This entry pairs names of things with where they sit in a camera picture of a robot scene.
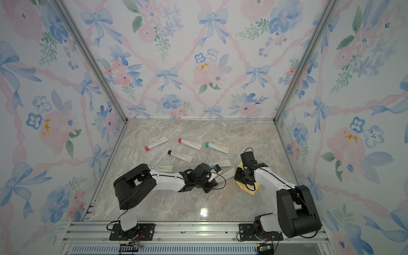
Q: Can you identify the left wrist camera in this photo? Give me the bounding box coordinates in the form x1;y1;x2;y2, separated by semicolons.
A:
212;164;222;173

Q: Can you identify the teal cap toothpaste tube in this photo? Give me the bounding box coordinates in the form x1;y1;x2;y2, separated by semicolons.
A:
207;159;232;168
205;142;230;154

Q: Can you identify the aluminium frame post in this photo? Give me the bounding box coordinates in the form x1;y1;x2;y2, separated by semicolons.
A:
273;0;339;124
50;0;129;123

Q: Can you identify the teal cap toothpaste tube back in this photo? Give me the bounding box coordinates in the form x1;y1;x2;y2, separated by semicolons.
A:
205;142;230;154

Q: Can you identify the yellow cleaning cloth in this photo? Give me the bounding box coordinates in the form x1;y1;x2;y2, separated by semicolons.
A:
236;181;260;196

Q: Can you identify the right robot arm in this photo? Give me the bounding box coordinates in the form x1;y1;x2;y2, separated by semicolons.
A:
234;163;322;240

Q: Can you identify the pink cap toothpaste tube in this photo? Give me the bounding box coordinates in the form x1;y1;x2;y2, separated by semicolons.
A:
178;138;202;150
144;136;169;151

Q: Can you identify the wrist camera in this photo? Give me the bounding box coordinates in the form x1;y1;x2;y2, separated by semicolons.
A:
240;151;257;166
212;164;222;173

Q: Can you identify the pink cap toothpaste tube centre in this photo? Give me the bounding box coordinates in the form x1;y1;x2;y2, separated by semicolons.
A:
178;138;202;150

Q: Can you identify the left aluminium frame post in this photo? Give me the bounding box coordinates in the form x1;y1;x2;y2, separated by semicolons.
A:
50;0;129;123

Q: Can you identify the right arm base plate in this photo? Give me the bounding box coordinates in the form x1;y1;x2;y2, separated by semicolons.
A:
237;223;283;242

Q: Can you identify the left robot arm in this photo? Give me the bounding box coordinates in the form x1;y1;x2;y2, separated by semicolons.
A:
113;163;222;232

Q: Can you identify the dark cap toothpaste tube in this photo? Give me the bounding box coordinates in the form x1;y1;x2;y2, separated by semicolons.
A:
215;169;236;184

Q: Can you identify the aluminium front rail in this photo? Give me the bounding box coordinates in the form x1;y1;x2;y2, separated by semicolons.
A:
57;221;334;255

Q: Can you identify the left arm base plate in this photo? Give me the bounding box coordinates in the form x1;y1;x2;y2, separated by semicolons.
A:
109;223;156;241

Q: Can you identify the toothpaste tube near left arm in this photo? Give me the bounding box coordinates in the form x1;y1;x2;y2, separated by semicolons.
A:
149;165;173;173

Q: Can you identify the right aluminium frame post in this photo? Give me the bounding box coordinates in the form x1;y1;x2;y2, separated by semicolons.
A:
273;0;339;124

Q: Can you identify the pink cap toothpaste tube left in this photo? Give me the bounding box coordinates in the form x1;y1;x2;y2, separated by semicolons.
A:
144;136;169;151

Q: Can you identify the black cap toothpaste tube centre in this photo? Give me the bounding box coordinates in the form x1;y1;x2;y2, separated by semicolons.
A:
167;150;193;163

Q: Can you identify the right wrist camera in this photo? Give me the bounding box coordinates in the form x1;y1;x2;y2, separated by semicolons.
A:
240;151;257;166

